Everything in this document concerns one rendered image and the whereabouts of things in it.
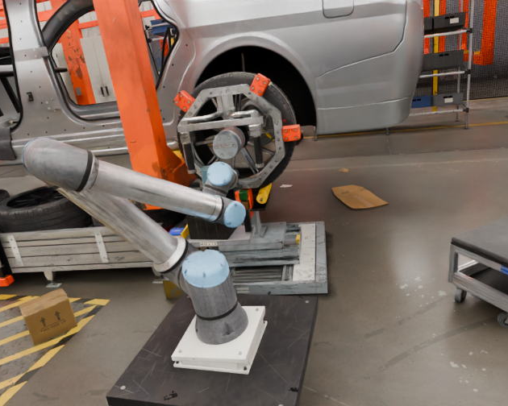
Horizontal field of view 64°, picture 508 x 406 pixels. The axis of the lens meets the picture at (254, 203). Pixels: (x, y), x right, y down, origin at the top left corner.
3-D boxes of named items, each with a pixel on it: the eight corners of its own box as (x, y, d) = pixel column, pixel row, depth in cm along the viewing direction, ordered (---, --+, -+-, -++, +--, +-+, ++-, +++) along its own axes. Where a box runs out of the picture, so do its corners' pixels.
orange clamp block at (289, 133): (284, 138, 215) (301, 137, 214) (282, 142, 208) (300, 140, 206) (282, 126, 213) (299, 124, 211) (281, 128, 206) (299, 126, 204)
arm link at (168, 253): (197, 301, 147) (10, 167, 105) (176, 284, 161) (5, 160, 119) (222, 267, 151) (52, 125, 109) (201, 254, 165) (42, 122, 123)
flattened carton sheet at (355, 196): (360, 186, 376) (360, 182, 375) (388, 205, 324) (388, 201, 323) (329, 191, 372) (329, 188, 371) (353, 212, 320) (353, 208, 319)
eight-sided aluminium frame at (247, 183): (289, 181, 222) (277, 79, 204) (288, 185, 216) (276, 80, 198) (193, 189, 232) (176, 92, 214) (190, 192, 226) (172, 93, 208)
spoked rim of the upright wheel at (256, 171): (189, 149, 250) (263, 183, 251) (176, 159, 229) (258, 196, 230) (218, 71, 231) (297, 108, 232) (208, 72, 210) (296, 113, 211)
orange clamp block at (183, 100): (197, 100, 215) (184, 89, 214) (193, 102, 208) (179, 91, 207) (190, 110, 217) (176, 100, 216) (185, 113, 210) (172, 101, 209)
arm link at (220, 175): (201, 181, 147) (211, 156, 147) (209, 186, 159) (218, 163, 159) (224, 191, 145) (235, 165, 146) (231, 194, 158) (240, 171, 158)
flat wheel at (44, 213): (-11, 253, 264) (-24, 219, 256) (18, 219, 325) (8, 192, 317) (93, 231, 277) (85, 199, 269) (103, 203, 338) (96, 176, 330)
